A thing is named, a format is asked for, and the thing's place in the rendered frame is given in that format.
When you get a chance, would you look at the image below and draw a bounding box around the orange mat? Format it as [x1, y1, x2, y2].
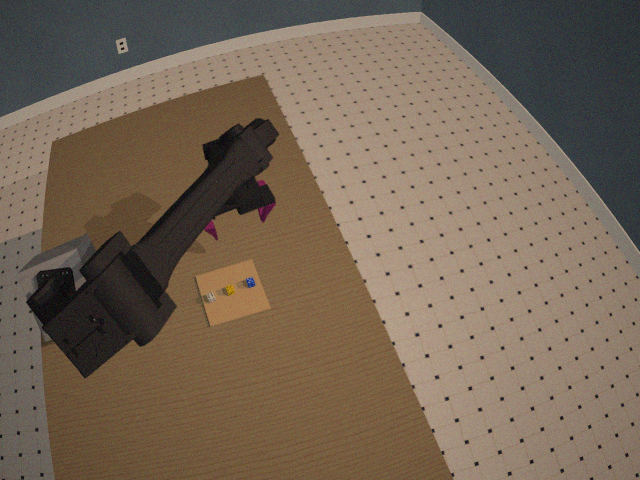
[196, 259, 271, 326]

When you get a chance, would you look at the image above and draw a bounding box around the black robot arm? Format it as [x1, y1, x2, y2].
[26, 118, 279, 378]

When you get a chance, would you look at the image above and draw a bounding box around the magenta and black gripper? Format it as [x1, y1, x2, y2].
[204, 178, 276, 241]

